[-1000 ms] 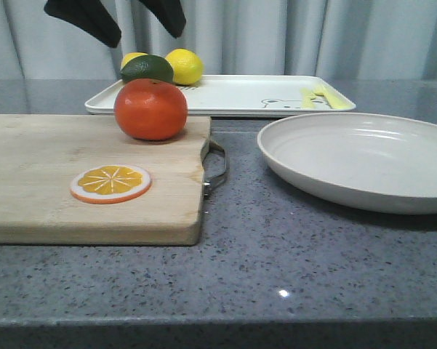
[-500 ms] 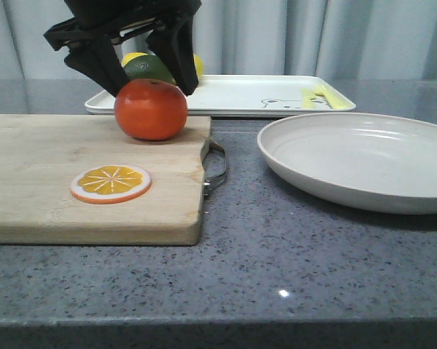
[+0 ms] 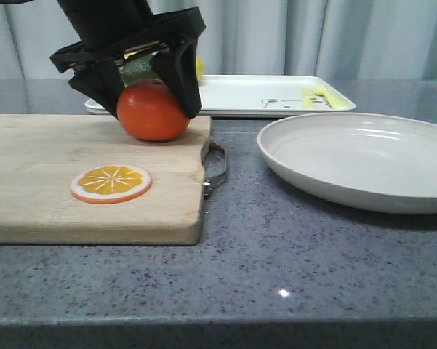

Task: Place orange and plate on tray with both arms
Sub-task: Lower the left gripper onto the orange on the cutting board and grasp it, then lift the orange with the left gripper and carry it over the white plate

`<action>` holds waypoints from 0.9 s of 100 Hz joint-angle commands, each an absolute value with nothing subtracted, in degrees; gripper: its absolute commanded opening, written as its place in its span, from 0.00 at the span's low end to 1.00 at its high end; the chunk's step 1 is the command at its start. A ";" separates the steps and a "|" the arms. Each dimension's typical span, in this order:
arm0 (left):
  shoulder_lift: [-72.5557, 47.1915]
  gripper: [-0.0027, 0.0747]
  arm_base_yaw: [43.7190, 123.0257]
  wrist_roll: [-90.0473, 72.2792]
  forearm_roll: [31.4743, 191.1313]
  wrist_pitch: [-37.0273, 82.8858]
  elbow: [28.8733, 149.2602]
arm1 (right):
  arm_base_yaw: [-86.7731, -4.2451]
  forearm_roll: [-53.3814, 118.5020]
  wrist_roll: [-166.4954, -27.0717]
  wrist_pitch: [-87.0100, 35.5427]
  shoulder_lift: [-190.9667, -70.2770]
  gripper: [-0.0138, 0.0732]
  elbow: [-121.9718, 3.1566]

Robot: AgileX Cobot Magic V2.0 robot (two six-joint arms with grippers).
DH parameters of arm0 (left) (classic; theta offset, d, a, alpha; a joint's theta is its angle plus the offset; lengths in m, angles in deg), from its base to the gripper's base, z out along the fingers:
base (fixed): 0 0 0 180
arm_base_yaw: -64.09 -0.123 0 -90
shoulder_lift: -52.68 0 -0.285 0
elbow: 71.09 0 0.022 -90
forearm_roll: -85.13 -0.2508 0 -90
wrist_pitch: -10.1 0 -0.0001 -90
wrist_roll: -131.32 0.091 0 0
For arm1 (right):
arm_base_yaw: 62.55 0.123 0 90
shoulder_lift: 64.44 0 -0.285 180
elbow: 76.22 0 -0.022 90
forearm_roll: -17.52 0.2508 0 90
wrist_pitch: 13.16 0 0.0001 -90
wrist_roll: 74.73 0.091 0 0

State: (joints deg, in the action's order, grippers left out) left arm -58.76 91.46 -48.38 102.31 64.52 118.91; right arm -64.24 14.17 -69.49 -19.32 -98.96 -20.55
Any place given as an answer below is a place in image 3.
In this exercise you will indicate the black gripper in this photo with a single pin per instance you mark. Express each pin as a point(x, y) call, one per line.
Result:
point(111, 31)

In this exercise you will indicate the orange fruit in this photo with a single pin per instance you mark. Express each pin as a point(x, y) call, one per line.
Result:
point(147, 110)

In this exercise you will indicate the white round plate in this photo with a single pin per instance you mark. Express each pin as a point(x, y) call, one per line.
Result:
point(367, 161)

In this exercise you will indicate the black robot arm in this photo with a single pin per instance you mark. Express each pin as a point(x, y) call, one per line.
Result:
point(110, 29)

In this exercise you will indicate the white rectangular tray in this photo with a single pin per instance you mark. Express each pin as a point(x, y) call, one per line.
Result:
point(261, 96)

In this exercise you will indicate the green lime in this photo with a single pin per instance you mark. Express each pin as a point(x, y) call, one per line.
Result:
point(136, 70)

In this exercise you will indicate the yellow lemon right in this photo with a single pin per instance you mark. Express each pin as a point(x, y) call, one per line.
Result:
point(199, 68)

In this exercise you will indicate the orange slice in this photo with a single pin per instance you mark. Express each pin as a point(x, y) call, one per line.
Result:
point(111, 184)

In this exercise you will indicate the wooden cutting board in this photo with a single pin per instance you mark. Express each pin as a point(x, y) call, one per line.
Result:
point(40, 155)

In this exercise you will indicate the yellow plastic fork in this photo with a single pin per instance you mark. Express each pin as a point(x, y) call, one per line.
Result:
point(334, 101)

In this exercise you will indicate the grey curtain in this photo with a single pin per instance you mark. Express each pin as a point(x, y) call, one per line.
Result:
point(334, 40)

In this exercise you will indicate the metal board handle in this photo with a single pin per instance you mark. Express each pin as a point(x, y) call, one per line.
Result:
point(216, 168)

